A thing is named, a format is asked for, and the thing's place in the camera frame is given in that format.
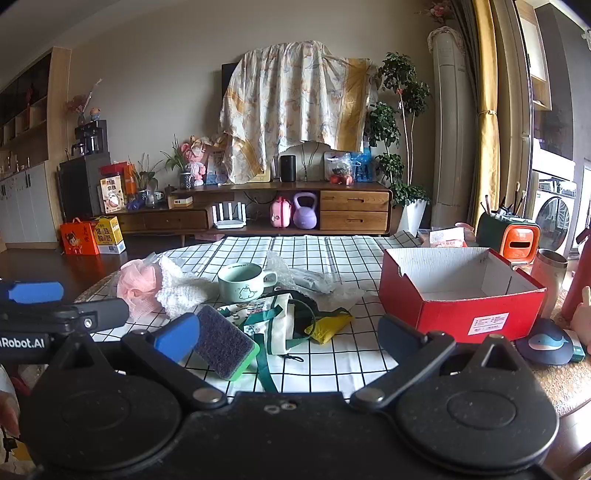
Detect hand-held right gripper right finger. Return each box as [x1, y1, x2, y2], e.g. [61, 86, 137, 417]
[350, 314, 536, 411]

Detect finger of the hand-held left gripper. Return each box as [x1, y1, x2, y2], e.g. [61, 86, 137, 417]
[0, 281, 65, 305]
[0, 298, 131, 334]

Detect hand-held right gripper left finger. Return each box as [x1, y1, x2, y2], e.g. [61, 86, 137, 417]
[48, 313, 228, 411]

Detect pink mesh bath pouf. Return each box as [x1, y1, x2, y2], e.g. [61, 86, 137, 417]
[117, 259, 163, 320]

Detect white fluffy cloth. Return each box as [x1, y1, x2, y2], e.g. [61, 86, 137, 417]
[156, 255, 219, 319]

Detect purple green scouring sponge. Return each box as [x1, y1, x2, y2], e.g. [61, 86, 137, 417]
[194, 304, 259, 382]

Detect clear plastic bag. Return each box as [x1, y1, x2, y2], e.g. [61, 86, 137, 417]
[315, 285, 366, 320]

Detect red cardboard box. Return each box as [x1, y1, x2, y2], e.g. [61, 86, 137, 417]
[379, 247, 548, 344]

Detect yellow cloth pouch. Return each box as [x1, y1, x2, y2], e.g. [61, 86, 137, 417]
[306, 311, 354, 345]

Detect printed tote bag green straps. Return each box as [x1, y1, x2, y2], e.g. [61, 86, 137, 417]
[216, 295, 320, 394]

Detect dark cloth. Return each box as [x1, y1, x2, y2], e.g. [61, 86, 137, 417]
[276, 289, 325, 335]

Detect white plastic packet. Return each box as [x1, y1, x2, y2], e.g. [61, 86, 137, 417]
[287, 268, 334, 295]

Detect bubble wrap sheet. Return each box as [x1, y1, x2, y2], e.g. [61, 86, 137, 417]
[264, 250, 293, 300]

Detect person's left hand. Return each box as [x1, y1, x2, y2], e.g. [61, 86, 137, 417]
[0, 390, 21, 439]

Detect red gift bag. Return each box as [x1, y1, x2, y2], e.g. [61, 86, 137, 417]
[59, 219, 101, 256]

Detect yellow carton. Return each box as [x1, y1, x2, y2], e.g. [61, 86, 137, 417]
[92, 215, 127, 255]

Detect pale green mug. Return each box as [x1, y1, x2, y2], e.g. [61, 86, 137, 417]
[217, 263, 278, 304]

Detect black white checked tablecloth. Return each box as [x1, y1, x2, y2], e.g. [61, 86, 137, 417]
[74, 230, 435, 403]

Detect orange white snack bag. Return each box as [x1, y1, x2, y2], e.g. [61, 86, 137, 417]
[428, 227, 468, 248]

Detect printed snack carton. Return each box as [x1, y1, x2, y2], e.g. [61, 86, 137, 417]
[96, 176, 127, 214]

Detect black drinks machine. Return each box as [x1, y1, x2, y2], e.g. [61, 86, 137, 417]
[58, 120, 112, 223]

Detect white router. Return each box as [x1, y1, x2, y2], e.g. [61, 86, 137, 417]
[212, 203, 248, 230]

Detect wooden television stand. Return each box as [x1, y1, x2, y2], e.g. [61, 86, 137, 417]
[110, 180, 394, 246]

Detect green orange desk organizer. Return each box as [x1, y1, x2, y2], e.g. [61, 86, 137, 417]
[475, 210, 541, 265]

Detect dark whale mouse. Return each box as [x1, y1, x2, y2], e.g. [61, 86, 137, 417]
[516, 318, 576, 366]

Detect purple kettlebell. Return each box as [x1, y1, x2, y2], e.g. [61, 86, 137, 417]
[293, 192, 319, 230]

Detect pink metal tumbler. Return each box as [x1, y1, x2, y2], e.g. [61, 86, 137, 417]
[530, 248, 569, 320]

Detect pink small backpack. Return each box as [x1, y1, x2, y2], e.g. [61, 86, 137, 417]
[270, 196, 292, 228]

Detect small potted plant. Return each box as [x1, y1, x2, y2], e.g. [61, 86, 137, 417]
[161, 136, 195, 190]

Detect plastic bag of fruit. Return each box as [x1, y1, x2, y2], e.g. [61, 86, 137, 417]
[324, 152, 355, 186]

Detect pink doll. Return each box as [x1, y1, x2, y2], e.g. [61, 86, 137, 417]
[180, 135, 209, 187]

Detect washing machine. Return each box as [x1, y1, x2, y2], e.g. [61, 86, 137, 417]
[531, 170, 579, 254]

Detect standing air conditioner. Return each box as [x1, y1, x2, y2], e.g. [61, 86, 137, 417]
[427, 26, 477, 230]

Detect yellow curtain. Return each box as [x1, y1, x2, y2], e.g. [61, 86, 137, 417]
[470, 0, 502, 228]

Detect potted green tree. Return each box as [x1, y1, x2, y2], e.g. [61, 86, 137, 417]
[364, 52, 433, 237]

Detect wooden wall cabinet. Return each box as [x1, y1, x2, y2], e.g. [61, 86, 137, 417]
[0, 46, 73, 246]

